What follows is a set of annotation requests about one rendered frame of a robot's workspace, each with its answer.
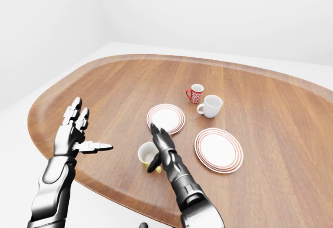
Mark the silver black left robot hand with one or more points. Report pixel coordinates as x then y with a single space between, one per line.
65 137

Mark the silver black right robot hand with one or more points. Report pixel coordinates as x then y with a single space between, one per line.
166 152

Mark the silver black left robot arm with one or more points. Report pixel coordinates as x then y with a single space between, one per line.
53 186

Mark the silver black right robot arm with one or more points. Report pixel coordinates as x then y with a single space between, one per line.
197 204

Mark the yellow and white mug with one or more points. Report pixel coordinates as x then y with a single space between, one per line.
147 155

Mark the small red-ringed white plate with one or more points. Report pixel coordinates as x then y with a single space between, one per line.
166 117

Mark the large red-ringed white plate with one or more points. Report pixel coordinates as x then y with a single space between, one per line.
218 150

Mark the plain white mug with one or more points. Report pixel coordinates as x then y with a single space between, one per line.
211 106

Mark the red patterned mug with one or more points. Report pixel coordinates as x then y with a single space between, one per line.
195 93

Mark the small dark shape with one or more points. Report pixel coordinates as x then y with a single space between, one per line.
143 225

